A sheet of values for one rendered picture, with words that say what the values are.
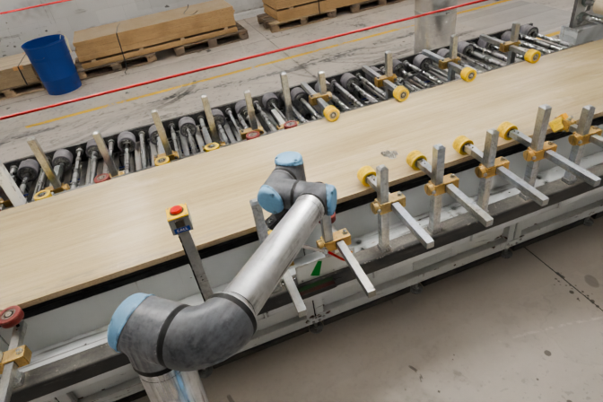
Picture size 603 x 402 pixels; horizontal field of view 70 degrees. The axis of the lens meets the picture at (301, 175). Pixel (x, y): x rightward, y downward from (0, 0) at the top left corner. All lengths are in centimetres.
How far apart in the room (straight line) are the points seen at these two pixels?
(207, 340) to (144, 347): 12
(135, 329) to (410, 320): 189
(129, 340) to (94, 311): 115
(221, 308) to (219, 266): 111
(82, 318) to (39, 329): 16
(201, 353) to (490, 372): 183
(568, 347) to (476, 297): 48
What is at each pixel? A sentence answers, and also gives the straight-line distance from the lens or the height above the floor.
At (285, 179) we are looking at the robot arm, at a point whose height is 134.
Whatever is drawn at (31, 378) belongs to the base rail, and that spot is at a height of 70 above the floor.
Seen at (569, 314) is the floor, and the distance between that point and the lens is 278.
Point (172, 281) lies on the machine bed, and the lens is 197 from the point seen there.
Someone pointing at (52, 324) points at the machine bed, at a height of 73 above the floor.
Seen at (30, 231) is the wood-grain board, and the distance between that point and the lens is 235.
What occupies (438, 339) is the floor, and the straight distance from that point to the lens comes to 252.
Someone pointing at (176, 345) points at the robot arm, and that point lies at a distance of 84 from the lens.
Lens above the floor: 208
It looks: 35 degrees down
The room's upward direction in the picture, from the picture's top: 9 degrees counter-clockwise
